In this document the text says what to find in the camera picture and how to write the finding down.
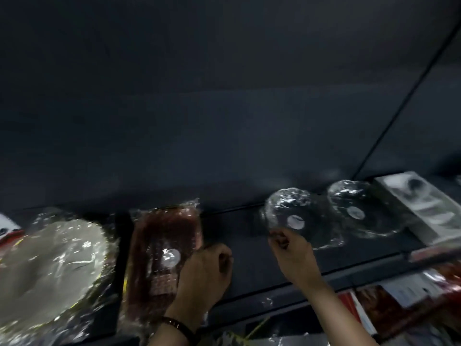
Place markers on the person's right hand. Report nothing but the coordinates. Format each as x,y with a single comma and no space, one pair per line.
299,263

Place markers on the person's left hand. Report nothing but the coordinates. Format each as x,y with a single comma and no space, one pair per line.
205,281

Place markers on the dark metal shelf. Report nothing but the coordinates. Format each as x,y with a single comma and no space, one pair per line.
245,255

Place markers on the rose pink rectangular tray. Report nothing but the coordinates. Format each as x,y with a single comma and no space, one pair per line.
158,234

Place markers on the white scalloped bowl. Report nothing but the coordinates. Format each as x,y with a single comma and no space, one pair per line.
47,270

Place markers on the person's left forearm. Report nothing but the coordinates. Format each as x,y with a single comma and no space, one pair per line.
169,338

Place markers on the person's right forearm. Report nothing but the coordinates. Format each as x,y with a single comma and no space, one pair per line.
338,317

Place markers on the dark brown gift box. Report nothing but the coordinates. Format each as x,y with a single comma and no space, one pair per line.
381,313

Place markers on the white paper card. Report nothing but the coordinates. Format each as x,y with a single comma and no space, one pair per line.
410,290

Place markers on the white bowl set box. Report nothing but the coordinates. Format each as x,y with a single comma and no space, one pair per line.
425,208

